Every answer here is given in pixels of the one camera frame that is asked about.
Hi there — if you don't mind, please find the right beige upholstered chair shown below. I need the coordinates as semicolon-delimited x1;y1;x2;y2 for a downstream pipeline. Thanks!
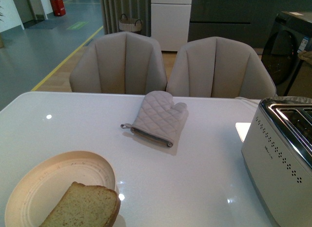
167;37;276;99

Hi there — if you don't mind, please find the beige curtain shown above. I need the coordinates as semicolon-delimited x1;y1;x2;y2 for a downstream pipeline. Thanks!
99;0;151;37

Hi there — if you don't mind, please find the beige upholstered chair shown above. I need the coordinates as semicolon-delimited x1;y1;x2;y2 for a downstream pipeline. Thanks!
69;32;167;95
167;37;276;99

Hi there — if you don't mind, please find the red fire extinguisher box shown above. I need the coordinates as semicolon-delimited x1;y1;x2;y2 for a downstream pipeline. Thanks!
50;0;66;16

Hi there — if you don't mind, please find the beige round plate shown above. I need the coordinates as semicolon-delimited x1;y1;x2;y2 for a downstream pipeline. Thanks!
4;151;117;227

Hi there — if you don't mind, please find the black washing machine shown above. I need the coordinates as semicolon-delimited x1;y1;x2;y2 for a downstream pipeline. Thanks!
261;11;312;96

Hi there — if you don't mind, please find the white chrome toaster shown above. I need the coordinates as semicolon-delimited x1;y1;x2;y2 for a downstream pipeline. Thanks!
242;96;312;227

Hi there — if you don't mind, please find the white refrigerator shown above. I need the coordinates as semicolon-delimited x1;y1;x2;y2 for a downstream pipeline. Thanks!
151;0;192;52

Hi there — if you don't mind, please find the dark grey kitchen cabinet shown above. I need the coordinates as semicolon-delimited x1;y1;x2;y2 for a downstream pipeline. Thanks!
188;0;312;48

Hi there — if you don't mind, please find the slice of bread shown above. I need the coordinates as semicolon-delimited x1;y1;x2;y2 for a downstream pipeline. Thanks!
41;182;121;227

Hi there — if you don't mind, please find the woven basket with handles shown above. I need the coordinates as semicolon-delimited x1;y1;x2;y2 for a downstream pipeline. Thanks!
118;14;142;34

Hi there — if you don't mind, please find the grey quilted oven mitt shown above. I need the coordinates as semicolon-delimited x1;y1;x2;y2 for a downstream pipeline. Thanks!
120;91;188;147

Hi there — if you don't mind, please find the left beige upholstered chair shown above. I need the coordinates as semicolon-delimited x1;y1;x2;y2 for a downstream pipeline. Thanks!
69;32;167;95

